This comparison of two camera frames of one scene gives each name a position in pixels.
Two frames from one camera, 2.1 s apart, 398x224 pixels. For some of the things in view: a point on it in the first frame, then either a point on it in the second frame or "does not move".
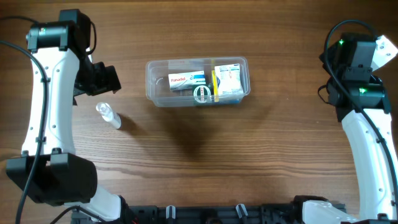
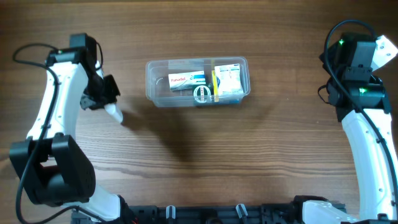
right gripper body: [332, 50] does not move
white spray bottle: [111, 116] -> [115, 110]
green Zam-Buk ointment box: [203, 93] does not move
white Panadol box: [185, 80] does not move
